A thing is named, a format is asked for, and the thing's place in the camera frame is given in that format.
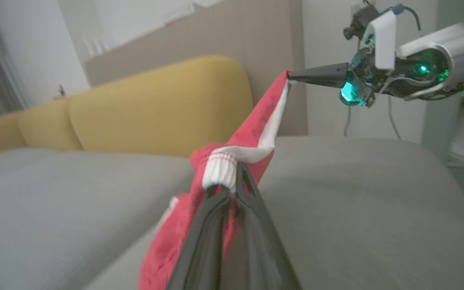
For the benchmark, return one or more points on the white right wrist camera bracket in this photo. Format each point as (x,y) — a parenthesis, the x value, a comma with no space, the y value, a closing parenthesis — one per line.
(385,40)

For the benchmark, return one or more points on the wide yellow sofa back cushion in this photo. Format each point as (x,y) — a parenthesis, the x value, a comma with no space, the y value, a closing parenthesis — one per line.
(155,104)

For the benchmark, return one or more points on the red and white jersey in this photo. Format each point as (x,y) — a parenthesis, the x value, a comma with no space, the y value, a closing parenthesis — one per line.
(256,129)

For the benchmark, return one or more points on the large grey sofa seat cushion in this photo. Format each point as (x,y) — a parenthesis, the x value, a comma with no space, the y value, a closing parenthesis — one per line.
(357,201)

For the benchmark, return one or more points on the small grey sofa seat cushion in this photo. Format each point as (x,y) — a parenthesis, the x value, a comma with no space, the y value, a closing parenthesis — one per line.
(54,209)

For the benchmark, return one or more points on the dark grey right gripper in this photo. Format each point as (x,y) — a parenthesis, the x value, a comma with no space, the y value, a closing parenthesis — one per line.
(361,80)

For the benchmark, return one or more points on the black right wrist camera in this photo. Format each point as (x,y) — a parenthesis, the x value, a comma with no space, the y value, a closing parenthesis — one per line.
(363,20)

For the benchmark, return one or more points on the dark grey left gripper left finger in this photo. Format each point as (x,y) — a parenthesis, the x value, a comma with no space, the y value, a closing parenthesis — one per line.
(199,257)

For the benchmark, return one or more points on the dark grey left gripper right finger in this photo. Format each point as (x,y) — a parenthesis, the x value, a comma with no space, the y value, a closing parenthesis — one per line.
(260,262)

